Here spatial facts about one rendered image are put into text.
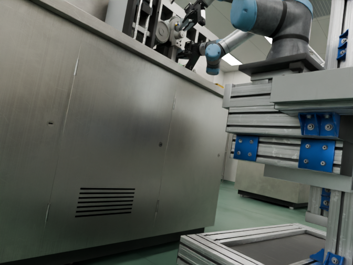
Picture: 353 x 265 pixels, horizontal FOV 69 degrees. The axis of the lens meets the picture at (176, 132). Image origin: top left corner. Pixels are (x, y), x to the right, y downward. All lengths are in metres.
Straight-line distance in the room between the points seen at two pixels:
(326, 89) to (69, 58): 0.75
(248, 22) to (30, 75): 0.68
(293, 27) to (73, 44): 0.71
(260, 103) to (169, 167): 0.57
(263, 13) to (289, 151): 0.43
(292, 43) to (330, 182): 0.43
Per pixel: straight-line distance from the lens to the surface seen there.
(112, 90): 1.01
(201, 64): 2.41
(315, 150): 0.82
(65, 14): 0.95
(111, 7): 1.67
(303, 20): 0.97
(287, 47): 0.91
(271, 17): 0.92
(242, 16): 0.90
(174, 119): 1.23
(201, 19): 1.59
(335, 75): 0.67
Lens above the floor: 0.49
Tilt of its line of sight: 5 degrees up
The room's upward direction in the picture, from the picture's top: 9 degrees clockwise
